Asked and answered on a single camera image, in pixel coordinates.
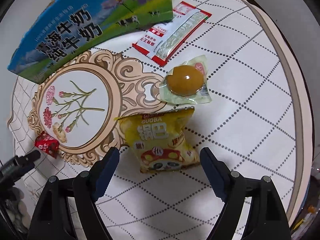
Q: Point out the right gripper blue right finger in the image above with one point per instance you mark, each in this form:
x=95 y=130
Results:
x=217 y=173

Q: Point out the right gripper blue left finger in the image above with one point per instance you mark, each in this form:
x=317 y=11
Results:
x=103 y=171

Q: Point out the small red snack packet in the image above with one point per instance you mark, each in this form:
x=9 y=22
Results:
x=47 y=144

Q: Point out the yellow guoba snack bag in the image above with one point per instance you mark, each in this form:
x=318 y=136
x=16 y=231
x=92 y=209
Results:
x=158 y=141

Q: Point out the braised egg packet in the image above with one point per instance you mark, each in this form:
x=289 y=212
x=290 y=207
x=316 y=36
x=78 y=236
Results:
x=186 y=84

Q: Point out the red white strip snack packet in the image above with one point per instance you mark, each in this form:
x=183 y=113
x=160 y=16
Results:
x=161 y=41

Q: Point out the white diamond pattern blanket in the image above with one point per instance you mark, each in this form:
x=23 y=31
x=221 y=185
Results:
x=258 y=122

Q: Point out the open cardboard milk box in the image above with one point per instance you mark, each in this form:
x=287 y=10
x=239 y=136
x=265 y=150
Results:
x=67 y=28

